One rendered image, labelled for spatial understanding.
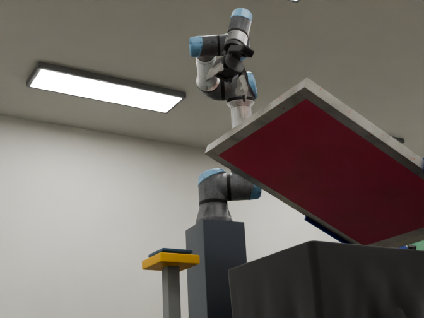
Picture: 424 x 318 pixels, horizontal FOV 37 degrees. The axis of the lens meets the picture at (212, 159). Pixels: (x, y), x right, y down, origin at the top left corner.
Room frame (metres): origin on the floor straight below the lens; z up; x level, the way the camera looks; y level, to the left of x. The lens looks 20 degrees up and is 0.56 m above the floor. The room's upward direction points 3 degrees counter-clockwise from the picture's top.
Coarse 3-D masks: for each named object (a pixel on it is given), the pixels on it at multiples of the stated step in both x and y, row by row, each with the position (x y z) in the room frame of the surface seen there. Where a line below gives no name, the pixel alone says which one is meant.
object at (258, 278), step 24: (312, 240) 1.74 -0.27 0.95; (264, 264) 1.93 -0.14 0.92; (288, 264) 1.83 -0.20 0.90; (312, 264) 1.74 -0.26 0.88; (240, 288) 2.05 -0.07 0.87; (264, 288) 1.94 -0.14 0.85; (288, 288) 1.84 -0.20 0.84; (312, 288) 1.75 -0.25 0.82; (240, 312) 2.06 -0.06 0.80; (264, 312) 1.95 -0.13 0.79; (288, 312) 1.85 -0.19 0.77; (312, 312) 1.76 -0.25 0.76
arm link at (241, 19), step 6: (234, 12) 1.91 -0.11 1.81; (240, 12) 1.90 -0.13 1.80; (246, 12) 1.91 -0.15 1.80; (234, 18) 1.90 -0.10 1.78; (240, 18) 1.90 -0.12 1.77; (246, 18) 1.90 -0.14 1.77; (234, 24) 1.90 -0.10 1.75; (240, 24) 1.89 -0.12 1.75; (246, 24) 1.90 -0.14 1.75; (228, 30) 1.91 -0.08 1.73; (240, 30) 1.89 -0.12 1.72; (246, 30) 1.90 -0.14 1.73
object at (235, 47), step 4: (232, 48) 1.87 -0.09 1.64; (236, 48) 1.84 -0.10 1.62; (240, 48) 1.81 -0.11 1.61; (244, 48) 1.81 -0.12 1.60; (248, 48) 1.81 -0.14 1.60; (232, 52) 1.89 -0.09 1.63; (236, 52) 1.86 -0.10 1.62; (240, 52) 1.83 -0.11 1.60; (244, 52) 1.81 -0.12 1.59; (248, 52) 1.82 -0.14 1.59; (252, 52) 1.82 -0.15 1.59; (240, 56) 1.88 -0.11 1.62; (244, 56) 1.83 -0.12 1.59; (248, 56) 1.83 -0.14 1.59
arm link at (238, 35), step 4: (228, 32) 1.90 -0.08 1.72; (232, 32) 1.89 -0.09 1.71; (236, 32) 1.89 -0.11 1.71; (240, 32) 1.89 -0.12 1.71; (228, 36) 1.89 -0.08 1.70; (232, 36) 1.89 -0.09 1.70; (236, 36) 1.88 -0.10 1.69; (240, 36) 1.89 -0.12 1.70; (244, 36) 1.90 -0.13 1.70; (240, 40) 1.89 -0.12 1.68; (244, 40) 1.90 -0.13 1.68; (244, 44) 1.90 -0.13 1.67
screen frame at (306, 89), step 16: (304, 80) 1.68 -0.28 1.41; (288, 96) 1.73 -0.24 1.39; (304, 96) 1.70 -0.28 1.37; (320, 96) 1.69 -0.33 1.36; (256, 112) 1.89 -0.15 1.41; (272, 112) 1.82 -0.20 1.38; (336, 112) 1.74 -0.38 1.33; (352, 112) 1.76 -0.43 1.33; (240, 128) 1.96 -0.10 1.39; (256, 128) 1.92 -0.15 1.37; (352, 128) 1.79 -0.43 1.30; (368, 128) 1.79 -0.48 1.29; (224, 144) 2.07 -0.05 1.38; (384, 144) 1.83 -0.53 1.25; (400, 144) 1.85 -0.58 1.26; (224, 160) 2.17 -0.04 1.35; (400, 160) 1.88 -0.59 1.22; (416, 160) 1.88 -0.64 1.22; (272, 192) 2.29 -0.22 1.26; (320, 224) 2.42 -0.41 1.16; (352, 240) 2.47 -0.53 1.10; (384, 240) 2.40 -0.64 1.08; (400, 240) 2.37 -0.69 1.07
